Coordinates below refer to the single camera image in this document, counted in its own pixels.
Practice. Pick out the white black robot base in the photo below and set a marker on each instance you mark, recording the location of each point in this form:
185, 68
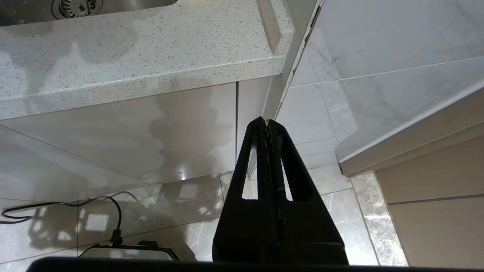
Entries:
113, 252

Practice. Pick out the light wooden cabinet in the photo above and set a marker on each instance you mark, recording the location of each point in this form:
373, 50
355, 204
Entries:
435, 226

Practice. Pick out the narrow glossy cabinet door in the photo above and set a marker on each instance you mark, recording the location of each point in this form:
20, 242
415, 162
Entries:
249, 105

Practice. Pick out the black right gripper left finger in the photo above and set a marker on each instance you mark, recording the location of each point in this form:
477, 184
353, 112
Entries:
242, 226

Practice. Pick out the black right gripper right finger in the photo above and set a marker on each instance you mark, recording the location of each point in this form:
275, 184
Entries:
310, 234

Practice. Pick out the stainless steel sink basin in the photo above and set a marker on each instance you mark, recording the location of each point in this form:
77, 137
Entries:
132, 3

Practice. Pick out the wide glossy cabinet door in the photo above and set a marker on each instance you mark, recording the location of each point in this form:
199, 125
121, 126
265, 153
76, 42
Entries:
113, 132

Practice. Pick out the round metal drain strainer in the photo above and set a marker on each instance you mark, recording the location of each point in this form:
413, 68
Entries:
75, 7

